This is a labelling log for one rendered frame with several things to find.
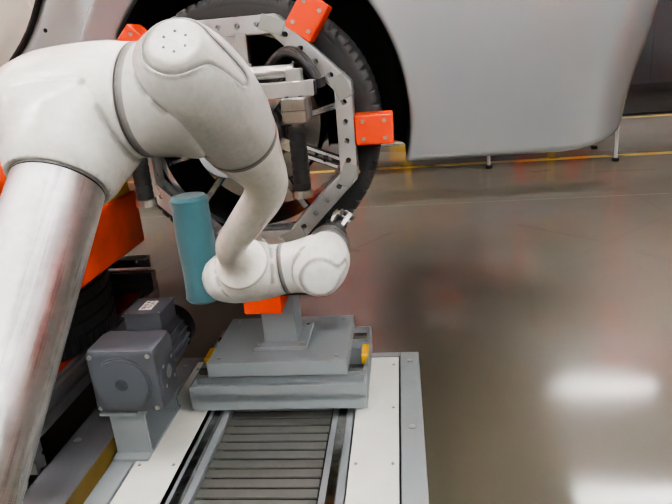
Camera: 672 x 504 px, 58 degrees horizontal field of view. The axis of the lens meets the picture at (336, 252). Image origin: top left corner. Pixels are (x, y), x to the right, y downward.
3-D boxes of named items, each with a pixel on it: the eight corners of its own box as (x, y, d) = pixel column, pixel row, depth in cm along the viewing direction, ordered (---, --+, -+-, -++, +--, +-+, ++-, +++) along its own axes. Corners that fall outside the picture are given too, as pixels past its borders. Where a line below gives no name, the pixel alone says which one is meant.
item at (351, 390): (372, 349, 201) (371, 322, 198) (367, 411, 167) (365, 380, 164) (226, 353, 207) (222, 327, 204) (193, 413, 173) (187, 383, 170)
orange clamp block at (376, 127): (357, 141, 149) (394, 138, 148) (355, 146, 142) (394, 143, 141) (355, 112, 147) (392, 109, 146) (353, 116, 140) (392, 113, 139)
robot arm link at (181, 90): (284, 87, 77) (186, 95, 80) (232, -20, 61) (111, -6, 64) (273, 179, 73) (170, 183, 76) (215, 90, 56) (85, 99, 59)
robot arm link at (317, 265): (345, 222, 123) (283, 234, 125) (339, 246, 108) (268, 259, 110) (356, 271, 126) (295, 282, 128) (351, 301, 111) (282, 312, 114)
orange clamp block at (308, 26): (313, 43, 143) (333, 7, 140) (309, 43, 135) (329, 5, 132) (288, 27, 142) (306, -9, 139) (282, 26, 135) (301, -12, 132)
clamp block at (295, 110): (313, 117, 128) (311, 92, 126) (307, 123, 120) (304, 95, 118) (289, 119, 129) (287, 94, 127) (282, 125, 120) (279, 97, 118)
